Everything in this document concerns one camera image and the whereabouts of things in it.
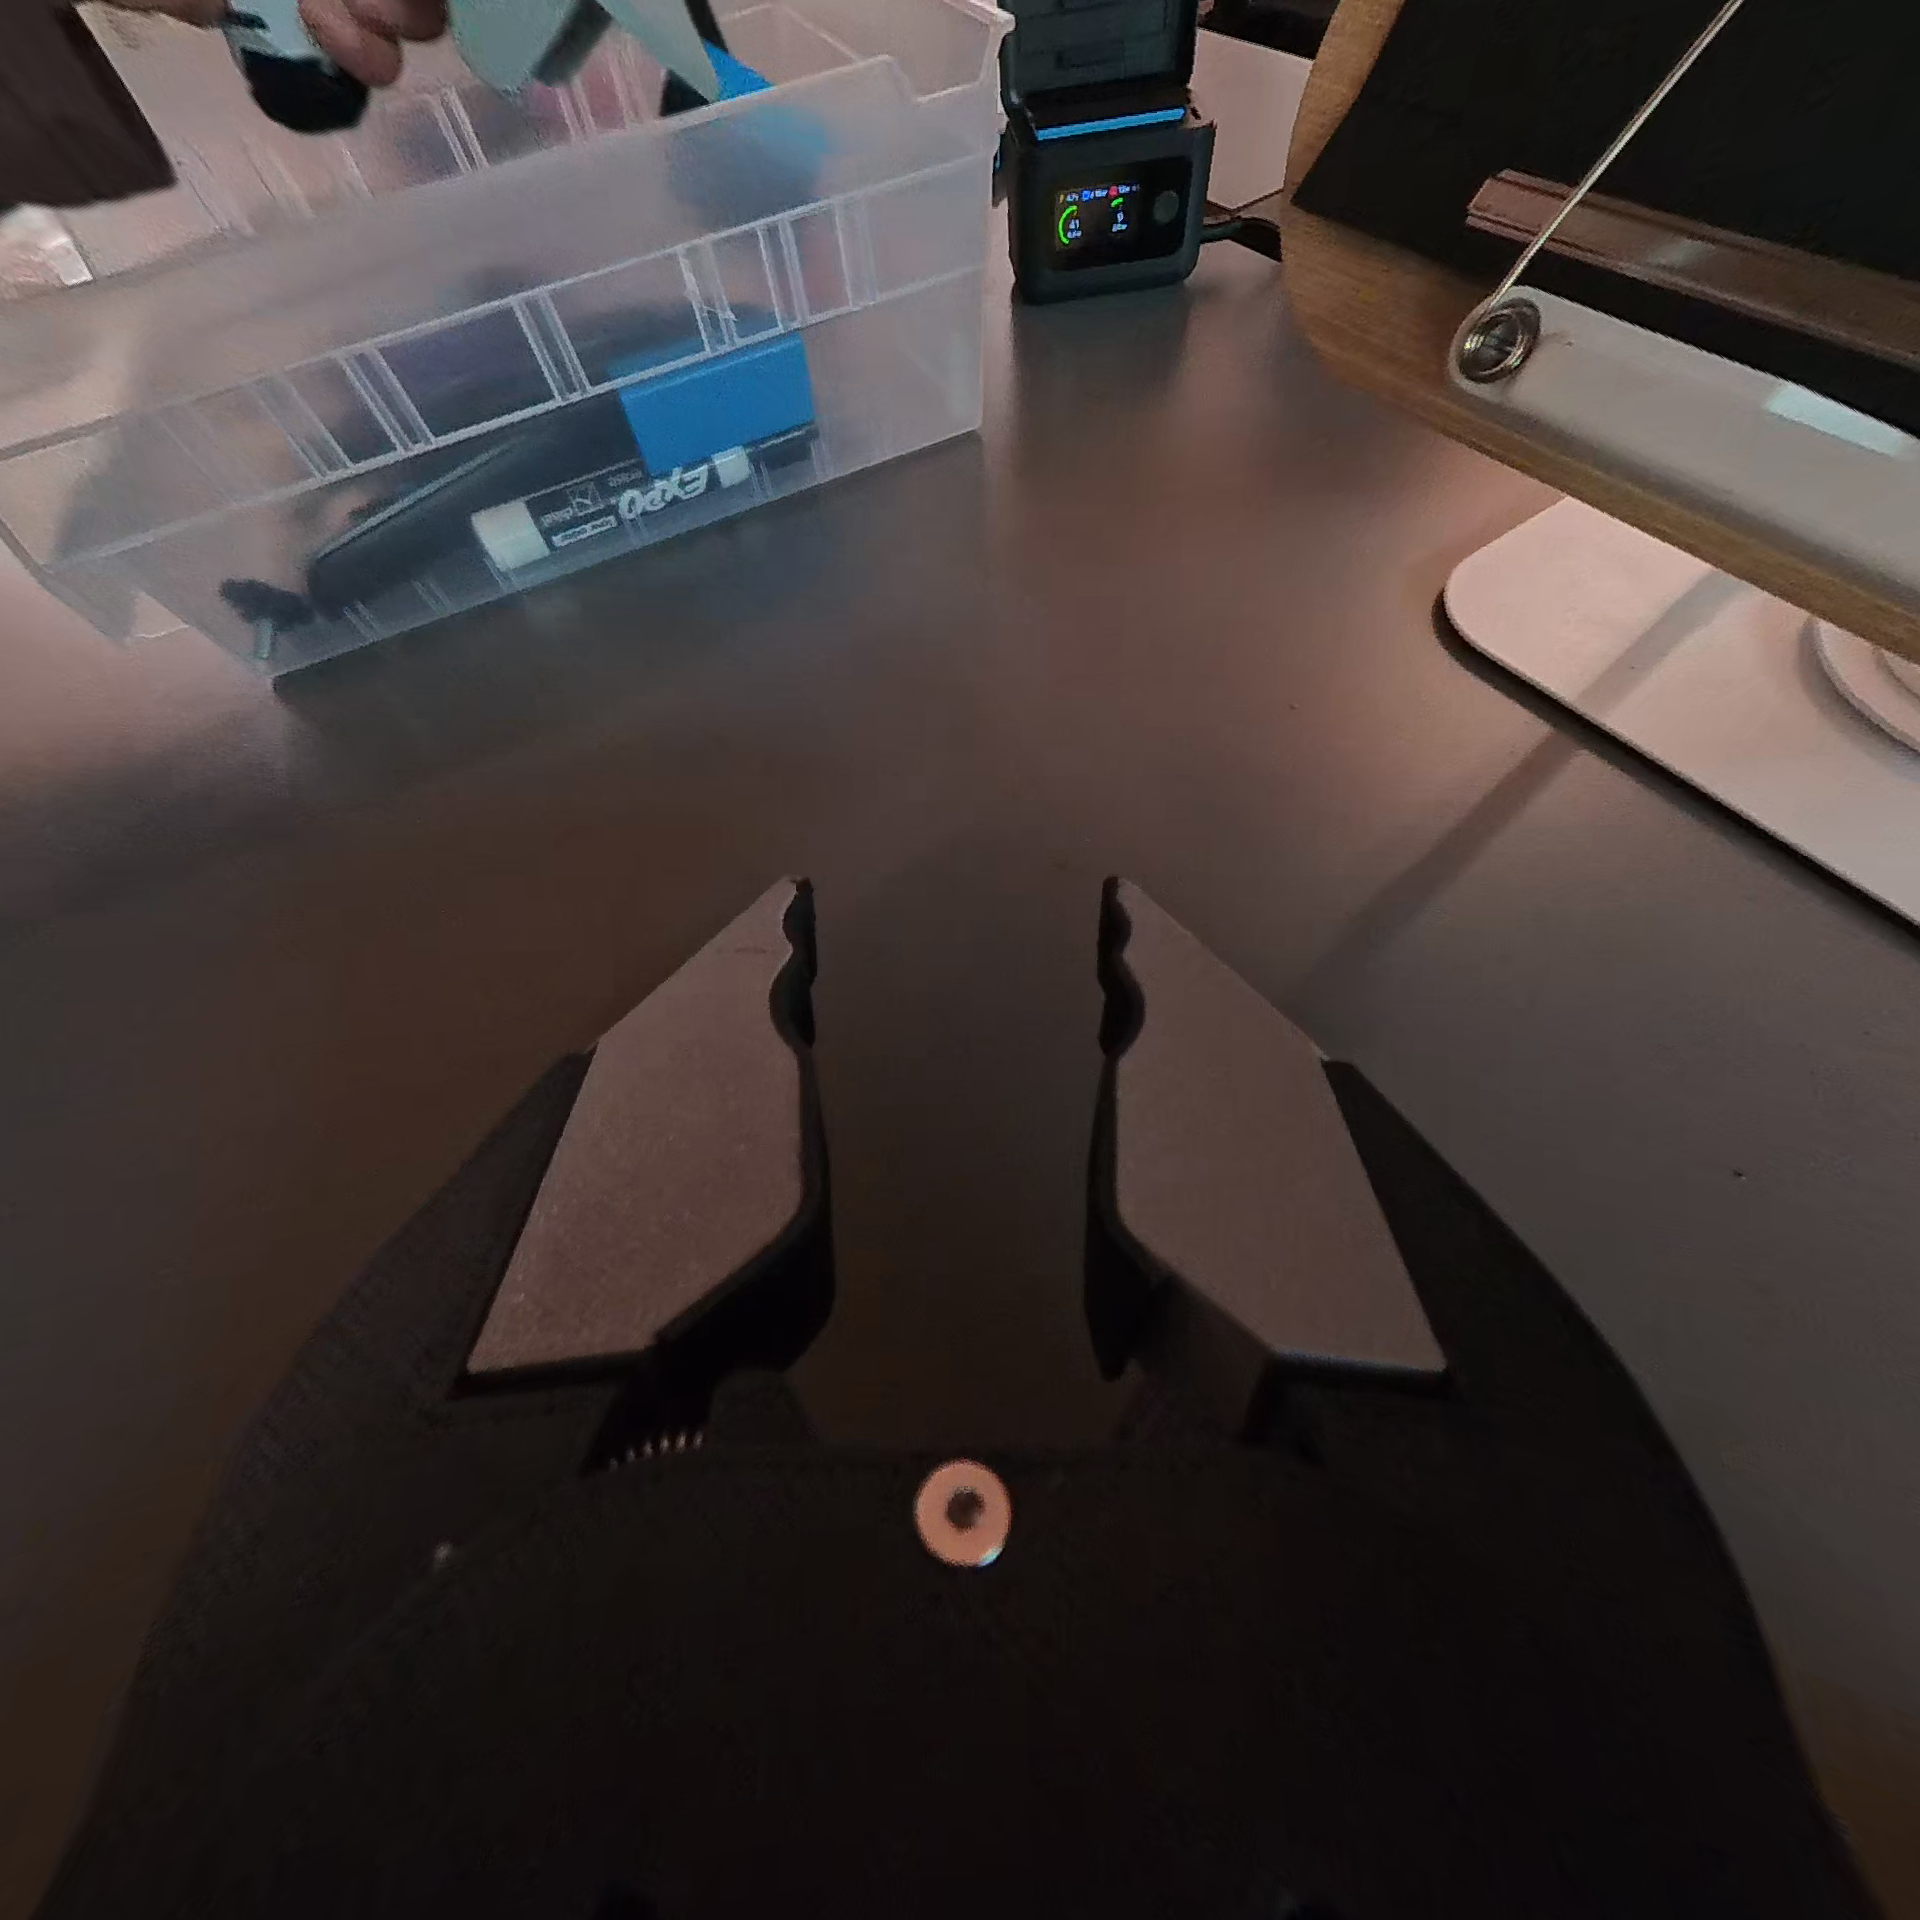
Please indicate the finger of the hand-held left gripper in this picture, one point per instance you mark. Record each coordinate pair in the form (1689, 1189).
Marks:
(662, 30)
(517, 38)

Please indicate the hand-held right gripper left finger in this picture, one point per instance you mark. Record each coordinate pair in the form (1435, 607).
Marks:
(662, 1184)

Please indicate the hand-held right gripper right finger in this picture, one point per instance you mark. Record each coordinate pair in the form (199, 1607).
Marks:
(1260, 1184)

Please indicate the blue black whiteboard eraser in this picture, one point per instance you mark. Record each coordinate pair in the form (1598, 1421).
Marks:
(764, 119)

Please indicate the clear plastic bin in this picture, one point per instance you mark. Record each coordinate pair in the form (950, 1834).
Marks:
(451, 271)

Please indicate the blue foam block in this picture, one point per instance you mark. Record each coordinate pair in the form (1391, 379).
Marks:
(720, 406)

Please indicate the black dry-erase marker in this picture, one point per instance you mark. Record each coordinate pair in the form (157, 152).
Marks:
(405, 548)

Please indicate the black charger with display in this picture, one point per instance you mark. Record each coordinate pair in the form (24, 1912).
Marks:
(1109, 165)

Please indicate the black wood-edged display panel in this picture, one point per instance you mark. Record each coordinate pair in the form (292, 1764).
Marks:
(1501, 107)

